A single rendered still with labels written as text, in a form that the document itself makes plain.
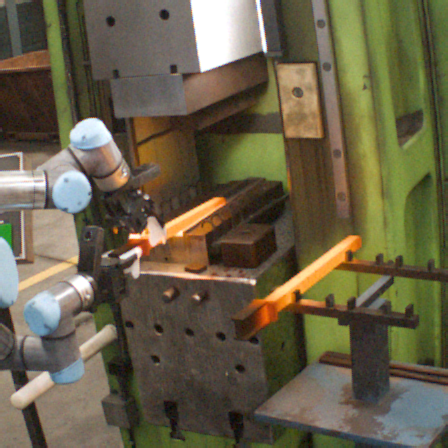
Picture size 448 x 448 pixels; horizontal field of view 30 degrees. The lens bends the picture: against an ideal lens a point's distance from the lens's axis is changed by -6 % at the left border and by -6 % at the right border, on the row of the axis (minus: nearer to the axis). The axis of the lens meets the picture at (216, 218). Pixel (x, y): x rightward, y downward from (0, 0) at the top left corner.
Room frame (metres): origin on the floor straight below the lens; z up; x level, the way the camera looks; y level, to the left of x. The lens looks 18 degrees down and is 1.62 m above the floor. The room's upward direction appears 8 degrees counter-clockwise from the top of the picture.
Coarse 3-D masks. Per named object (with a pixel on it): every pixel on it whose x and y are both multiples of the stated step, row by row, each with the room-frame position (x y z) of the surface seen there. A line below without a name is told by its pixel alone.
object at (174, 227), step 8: (216, 200) 2.07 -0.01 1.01; (224, 200) 2.09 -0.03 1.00; (200, 208) 2.01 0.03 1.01; (208, 208) 2.02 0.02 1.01; (184, 216) 1.95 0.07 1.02; (192, 216) 1.95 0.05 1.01; (200, 216) 1.98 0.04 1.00; (168, 224) 1.90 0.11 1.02; (176, 224) 1.89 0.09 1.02; (184, 224) 1.92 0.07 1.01; (168, 232) 1.86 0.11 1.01; (176, 232) 1.89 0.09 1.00; (128, 240) 1.79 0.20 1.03; (136, 240) 1.78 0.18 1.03; (144, 240) 1.77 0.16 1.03; (120, 248) 1.74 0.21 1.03; (128, 248) 1.73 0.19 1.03; (144, 248) 1.77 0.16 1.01; (112, 256) 1.70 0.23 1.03
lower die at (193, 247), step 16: (208, 192) 2.26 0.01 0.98; (224, 192) 2.16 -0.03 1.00; (240, 192) 2.14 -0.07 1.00; (272, 192) 2.17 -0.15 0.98; (192, 208) 2.09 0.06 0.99; (256, 208) 2.09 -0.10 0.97; (192, 224) 1.93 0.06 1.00; (208, 224) 1.94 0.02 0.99; (176, 240) 1.91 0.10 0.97; (192, 240) 1.89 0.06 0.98; (208, 240) 1.88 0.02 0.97; (144, 256) 1.96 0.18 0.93; (160, 256) 1.94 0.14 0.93; (176, 256) 1.92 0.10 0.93; (192, 256) 1.89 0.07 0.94; (208, 256) 1.87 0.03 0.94
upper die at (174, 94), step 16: (224, 64) 2.03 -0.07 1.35; (240, 64) 2.10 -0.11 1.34; (256, 64) 2.18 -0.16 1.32; (112, 80) 1.97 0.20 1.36; (128, 80) 1.95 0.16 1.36; (144, 80) 1.92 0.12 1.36; (160, 80) 1.90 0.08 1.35; (176, 80) 1.88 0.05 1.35; (192, 80) 1.91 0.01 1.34; (208, 80) 1.96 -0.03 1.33; (224, 80) 2.03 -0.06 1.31; (240, 80) 2.10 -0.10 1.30; (256, 80) 2.17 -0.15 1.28; (112, 96) 1.97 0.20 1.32; (128, 96) 1.95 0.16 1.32; (144, 96) 1.93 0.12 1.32; (160, 96) 1.91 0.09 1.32; (176, 96) 1.88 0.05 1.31; (192, 96) 1.90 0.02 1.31; (208, 96) 1.96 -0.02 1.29; (224, 96) 2.02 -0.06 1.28; (128, 112) 1.95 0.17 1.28; (144, 112) 1.93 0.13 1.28; (160, 112) 1.91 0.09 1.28; (176, 112) 1.89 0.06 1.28
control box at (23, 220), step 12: (0, 156) 2.12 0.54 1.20; (12, 156) 2.11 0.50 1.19; (24, 156) 2.12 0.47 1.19; (0, 168) 2.10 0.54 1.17; (12, 168) 2.09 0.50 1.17; (24, 168) 2.11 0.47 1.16; (0, 216) 2.04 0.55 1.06; (12, 216) 2.03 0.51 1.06; (24, 216) 2.04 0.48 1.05; (12, 228) 2.01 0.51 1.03; (24, 228) 2.02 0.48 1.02; (12, 240) 2.00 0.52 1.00; (24, 240) 2.00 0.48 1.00; (24, 252) 1.98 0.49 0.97; (24, 264) 2.04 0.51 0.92
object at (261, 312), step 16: (352, 240) 1.69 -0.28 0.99; (336, 256) 1.62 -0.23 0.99; (304, 272) 1.55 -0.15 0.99; (320, 272) 1.57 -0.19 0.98; (288, 288) 1.49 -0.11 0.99; (304, 288) 1.51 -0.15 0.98; (256, 304) 1.41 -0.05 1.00; (272, 304) 1.41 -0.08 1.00; (240, 320) 1.36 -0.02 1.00; (256, 320) 1.40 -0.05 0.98; (272, 320) 1.41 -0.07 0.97; (240, 336) 1.36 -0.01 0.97
